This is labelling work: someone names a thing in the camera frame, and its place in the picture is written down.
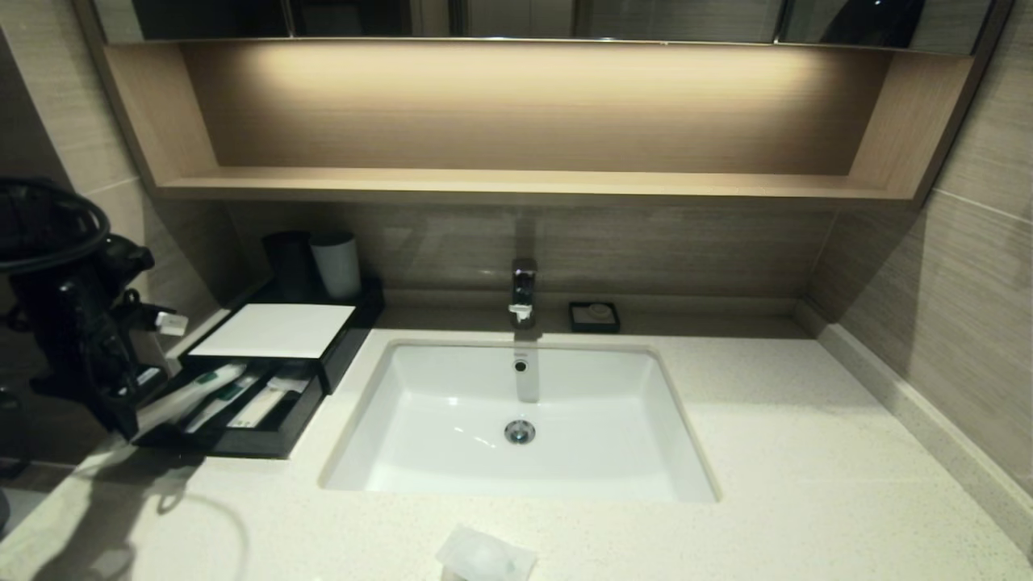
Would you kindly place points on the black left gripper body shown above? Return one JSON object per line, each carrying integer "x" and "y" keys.
{"x": 113, "y": 395}

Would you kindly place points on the long sachet with green label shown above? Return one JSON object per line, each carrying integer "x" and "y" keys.
{"x": 190, "y": 395}

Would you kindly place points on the black box drawer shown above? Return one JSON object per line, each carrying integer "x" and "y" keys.
{"x": 274, "y": 442}

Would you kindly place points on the small white sachet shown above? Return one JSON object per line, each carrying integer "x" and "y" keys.
{"x": 484, "y": 557}

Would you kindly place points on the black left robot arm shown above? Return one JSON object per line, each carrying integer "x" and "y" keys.
{"x": 73, "y": 307}

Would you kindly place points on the black box housing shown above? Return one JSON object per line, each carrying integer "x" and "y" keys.
{"x": 367, "y": 311}

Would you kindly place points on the stored sachet with green band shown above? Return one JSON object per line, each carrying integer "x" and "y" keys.
{"x": 226, "y": 399}

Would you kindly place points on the stored plain white sachet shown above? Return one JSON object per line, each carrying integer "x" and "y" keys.
{"x": 262, "y": 407}

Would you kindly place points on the white rectangular sheet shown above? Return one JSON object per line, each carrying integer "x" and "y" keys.
{"x": 278, "y": 331}

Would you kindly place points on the black cup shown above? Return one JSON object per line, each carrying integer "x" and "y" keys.
{"x": 287, "y": 266}

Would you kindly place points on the white cup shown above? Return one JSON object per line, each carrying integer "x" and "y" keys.
{"x": 337, "y": 266}

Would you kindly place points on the chrome sink drain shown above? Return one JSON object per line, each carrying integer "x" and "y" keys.
{"x": 520, "y": 432}

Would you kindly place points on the chrome faucet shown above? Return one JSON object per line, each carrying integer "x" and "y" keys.
{"x": 523, "y": 289}

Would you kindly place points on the white sink basin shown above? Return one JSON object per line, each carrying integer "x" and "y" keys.
{"x": 565, "y": 452}

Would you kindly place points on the black soap dish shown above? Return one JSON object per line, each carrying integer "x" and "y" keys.
{"x": 577, "y": 323}

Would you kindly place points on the beige soap bar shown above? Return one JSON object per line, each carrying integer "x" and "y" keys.
{"x": 599, "y": 311}

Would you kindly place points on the mirror cabinet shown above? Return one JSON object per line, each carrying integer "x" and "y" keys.
{"x": 516, "y": 18}

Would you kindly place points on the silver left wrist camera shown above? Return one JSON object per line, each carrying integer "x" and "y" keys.
{"x": 172, "y": 323}

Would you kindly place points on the wooden wall shelf niche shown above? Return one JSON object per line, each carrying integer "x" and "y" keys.
{"x": 516, "y": 121}

